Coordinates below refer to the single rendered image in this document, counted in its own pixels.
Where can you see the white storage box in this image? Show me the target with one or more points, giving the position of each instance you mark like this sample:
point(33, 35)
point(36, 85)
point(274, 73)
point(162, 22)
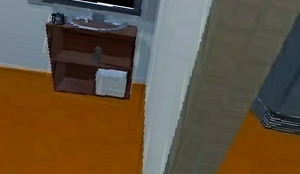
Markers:
point(110, 82)

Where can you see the small grey figurine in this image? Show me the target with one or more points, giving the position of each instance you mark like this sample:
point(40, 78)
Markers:
point(97, 54)

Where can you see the beige room door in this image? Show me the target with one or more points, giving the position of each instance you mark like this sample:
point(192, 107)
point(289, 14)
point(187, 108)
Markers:
point(224, 97)

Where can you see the brown wooden shelf stand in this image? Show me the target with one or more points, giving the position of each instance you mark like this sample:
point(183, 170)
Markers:
point(74, 62)

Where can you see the small black alarm clock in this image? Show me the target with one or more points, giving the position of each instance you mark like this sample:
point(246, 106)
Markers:
point(57, 18)

